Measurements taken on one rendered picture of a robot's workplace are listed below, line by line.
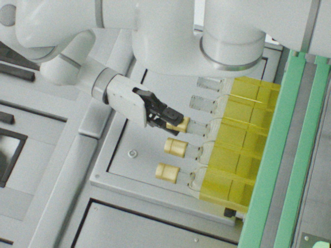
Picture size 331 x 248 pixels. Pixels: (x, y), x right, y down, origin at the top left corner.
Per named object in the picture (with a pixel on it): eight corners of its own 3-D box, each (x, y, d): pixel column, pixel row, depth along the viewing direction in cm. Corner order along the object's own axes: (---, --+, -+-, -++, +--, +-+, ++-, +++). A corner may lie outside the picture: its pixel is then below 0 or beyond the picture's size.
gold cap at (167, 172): (174, 187, 125) (153, 181, 126) (179, 177, 128) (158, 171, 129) (177, 173, 123) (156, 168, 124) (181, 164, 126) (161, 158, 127)
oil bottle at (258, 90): (315, 106, 136) (221, 81, 139) (320, 93, 131) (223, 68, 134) (310, 128, 134) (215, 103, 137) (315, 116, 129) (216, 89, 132)
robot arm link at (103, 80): (94, 107, 139) (104, 112, 138) (90, 86, 131) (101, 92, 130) (113, 82, 142) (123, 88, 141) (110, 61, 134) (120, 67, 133)
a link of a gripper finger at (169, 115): (149, 112, 130) (176, 128, 129) (148, 105, 128) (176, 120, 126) (157, 102, 132) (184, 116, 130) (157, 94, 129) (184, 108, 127)
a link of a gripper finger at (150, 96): (125, 94, 132) (144, 111, 134) (140, 87, 126) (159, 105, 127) (128, 90, 133) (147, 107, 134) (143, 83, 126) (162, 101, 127)
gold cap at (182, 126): (190, 122, 133) (170, 117, 134) (190, 114, 130) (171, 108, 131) (185, 136, 132) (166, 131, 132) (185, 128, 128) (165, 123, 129)
